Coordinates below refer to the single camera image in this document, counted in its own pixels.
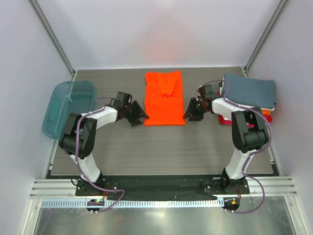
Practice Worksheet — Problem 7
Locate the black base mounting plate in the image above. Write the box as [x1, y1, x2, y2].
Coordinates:
[74, 174, 250, 199]

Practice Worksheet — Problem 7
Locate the right aluminium frame post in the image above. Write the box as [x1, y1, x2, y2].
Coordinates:
[242, 0, 290, 77]

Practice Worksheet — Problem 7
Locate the left aluminium frame post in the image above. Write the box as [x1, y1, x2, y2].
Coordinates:
[28, 0, 76, 80]

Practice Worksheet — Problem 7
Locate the slotted grey cable duct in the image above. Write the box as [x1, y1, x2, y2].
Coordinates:
[41, 198, 224, 209]

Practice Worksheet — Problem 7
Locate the folded blue-grey t-shirt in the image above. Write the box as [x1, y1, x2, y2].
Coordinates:
[222, 74, 276, 109]

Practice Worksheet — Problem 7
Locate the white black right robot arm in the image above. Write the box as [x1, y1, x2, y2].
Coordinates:
[183, 84, 270, 193]

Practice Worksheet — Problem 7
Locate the folded magenta t-shirt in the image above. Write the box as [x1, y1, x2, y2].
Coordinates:
[218, 115, 254, 128]

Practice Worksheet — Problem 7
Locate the aluminium frame post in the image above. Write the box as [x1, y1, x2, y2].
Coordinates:
[28, 0, 76, 80]
[242, 0, 290, 77]

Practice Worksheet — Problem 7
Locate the folded orange t-shirt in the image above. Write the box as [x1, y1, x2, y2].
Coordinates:
[262, 110, 271, 116]

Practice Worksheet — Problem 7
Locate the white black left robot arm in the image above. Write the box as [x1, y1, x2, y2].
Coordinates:
[59, 92, 150, 194]

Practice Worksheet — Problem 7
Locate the teal plastic bin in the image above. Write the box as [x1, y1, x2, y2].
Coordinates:
[42, 81, 96, 140]

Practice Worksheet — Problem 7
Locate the orange t-shirt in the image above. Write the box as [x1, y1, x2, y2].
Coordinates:
[144, 70, 185, 126]
[262, 110, 271, 116]

